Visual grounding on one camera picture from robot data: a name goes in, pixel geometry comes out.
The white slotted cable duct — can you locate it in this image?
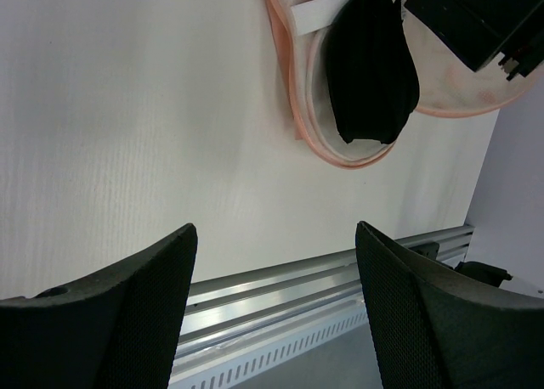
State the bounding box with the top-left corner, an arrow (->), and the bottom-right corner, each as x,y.
169,307 -> 368,389

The floral mesh laundry bag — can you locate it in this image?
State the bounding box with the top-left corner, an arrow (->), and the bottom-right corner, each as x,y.
259,0 -> 544,172

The aluminium rail at table edge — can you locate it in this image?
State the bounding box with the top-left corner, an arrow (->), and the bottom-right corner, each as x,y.
173,223 -> 475,373

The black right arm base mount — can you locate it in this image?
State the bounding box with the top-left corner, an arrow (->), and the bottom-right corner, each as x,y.
411,241 -> 440,261

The black bra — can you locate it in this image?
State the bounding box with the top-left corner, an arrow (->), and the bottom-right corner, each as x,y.
325,0 -> 420,144

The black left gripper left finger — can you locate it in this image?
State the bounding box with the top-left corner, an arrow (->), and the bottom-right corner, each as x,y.
1,223 -> 198,388

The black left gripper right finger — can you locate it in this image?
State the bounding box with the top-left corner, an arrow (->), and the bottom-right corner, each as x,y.
355,222 -> 543,388

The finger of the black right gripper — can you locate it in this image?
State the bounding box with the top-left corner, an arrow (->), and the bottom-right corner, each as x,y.
405,0 -> 543,81

